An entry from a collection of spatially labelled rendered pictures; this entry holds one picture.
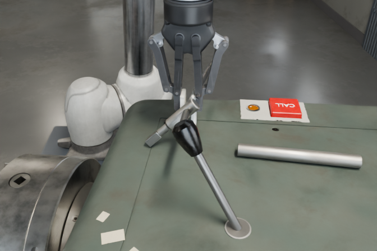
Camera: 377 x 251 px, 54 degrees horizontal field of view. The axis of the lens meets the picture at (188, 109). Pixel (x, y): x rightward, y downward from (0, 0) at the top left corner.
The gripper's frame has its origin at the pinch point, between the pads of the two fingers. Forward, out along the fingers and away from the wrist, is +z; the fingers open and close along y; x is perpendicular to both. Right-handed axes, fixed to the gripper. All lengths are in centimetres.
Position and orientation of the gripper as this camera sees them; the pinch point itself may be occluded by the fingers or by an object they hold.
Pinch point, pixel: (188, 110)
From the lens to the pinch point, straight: 65.3
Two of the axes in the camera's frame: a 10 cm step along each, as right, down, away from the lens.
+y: -10.0, -0.5, 0.8
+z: 0.0, 8.5, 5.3
